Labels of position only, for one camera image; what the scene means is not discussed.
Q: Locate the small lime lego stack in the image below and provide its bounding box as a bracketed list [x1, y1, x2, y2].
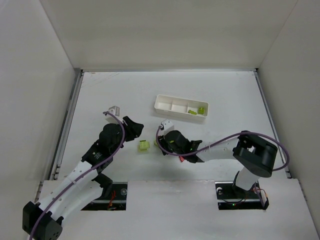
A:
[137, 140, 150, 153]

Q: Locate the lime square lego brick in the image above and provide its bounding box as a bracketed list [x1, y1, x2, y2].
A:
[197, 107, 205, 115]

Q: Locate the dark lime lego brick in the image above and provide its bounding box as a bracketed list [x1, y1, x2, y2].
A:
[188, 109, 197, 115]

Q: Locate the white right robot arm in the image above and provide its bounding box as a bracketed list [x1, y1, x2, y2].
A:
[156, 130, 278, 191]

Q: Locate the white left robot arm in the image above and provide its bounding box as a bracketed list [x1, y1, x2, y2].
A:
[22, 111, 144, 240]

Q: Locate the white three-compartment tray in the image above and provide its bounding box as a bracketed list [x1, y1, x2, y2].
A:
[154, 94, 209, 123]

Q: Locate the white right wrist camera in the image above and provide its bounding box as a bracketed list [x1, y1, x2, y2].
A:
[160, 119, 175, 132]

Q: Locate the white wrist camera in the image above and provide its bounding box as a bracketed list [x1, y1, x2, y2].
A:
[160, 119, 175, 132]
[102, 105, 122, 124]

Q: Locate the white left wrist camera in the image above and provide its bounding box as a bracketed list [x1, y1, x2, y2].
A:
[102, 105, 122, 124]

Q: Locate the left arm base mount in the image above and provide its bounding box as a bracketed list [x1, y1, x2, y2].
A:
[82, 173, 128, 211]

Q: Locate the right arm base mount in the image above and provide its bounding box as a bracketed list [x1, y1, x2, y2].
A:
[215, 181, 270, 211]

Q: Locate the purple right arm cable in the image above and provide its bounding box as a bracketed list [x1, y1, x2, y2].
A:
[156, 124, 291, 172]

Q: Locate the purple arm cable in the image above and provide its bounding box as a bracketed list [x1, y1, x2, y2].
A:
[29, 111, 126, 240]
[156, 124, 291, 172]

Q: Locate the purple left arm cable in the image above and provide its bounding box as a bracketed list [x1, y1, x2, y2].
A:
[29, 111, 126, 240]

